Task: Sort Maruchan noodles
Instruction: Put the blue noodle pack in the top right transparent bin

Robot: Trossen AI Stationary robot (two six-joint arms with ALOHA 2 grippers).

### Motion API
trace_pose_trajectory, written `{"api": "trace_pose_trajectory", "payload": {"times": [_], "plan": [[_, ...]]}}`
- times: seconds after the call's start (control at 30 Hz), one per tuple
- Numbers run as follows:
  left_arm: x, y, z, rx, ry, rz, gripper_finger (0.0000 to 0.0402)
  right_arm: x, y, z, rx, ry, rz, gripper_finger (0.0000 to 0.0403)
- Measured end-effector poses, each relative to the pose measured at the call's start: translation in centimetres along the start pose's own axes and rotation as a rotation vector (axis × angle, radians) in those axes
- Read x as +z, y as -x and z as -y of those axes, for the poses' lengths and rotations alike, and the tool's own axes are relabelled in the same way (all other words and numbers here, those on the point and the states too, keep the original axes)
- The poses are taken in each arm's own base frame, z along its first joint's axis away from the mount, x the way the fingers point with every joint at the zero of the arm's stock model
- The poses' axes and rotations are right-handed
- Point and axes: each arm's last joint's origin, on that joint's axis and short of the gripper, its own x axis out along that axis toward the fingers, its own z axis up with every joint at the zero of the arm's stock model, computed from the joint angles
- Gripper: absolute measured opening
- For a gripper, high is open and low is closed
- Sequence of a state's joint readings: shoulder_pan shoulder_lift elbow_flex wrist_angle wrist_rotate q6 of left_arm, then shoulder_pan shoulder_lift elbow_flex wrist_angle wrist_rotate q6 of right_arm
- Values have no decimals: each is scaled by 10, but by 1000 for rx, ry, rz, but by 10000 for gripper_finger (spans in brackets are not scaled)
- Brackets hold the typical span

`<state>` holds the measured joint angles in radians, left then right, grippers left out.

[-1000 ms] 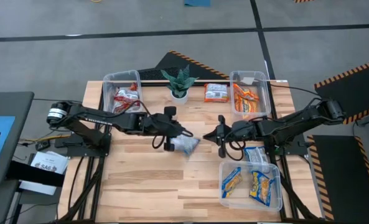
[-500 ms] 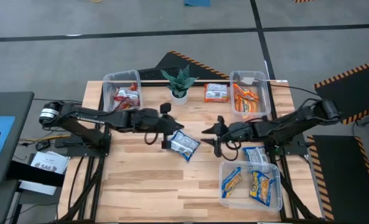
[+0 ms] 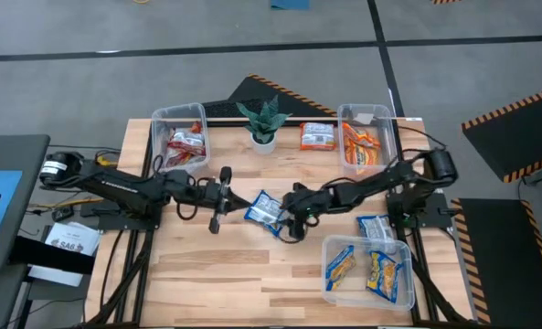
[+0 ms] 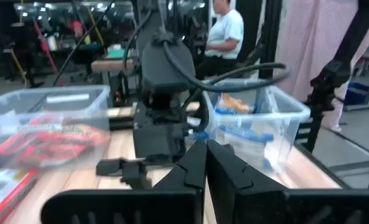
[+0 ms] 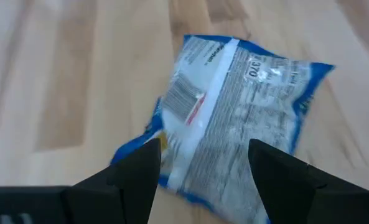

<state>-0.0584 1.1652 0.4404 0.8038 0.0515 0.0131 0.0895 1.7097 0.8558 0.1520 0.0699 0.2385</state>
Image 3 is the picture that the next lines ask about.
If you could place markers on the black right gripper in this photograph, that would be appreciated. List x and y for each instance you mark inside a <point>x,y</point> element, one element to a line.
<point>311,203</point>

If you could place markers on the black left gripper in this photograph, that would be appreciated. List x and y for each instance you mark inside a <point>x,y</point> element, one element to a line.
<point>202,194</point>

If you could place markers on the blue Maruchan noodle packet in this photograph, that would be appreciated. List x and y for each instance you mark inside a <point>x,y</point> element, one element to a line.
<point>384,276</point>
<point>375,226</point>
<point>340,267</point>
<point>263,210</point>

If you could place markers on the orange Maruchan noodle packet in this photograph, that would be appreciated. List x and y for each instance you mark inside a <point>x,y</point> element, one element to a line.
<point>317,136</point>
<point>357,136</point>
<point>364,159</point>

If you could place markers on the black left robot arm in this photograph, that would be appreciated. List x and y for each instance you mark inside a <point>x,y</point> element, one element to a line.
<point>115,185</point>

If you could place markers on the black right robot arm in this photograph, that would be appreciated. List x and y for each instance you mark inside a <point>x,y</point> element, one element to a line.
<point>375,183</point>

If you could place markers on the snake plant in white pot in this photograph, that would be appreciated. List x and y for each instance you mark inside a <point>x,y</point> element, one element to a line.
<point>263,144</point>

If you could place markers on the large clear plastic bin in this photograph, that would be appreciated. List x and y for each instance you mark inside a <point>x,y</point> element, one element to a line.
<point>359,299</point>

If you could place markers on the black hazard-striped floor mat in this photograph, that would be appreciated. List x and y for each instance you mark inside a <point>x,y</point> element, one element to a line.
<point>279,98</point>
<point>508,260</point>
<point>513,132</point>

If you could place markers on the clear plastic bin white label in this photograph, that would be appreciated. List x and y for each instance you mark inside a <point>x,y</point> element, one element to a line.
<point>387,137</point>

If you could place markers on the white printed paper sheet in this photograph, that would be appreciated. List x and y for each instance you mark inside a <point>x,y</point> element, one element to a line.
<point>71,240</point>

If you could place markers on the small black device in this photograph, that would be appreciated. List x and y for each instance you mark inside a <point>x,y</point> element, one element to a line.
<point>63,213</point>

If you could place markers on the plain white paper sheet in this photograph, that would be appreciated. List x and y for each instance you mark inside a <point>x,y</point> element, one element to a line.
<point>56,276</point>

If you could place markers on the blue floor mat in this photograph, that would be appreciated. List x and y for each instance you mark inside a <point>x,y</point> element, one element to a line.
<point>290,4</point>

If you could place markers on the grey desk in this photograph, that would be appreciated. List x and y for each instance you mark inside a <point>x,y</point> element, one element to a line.
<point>10,155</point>

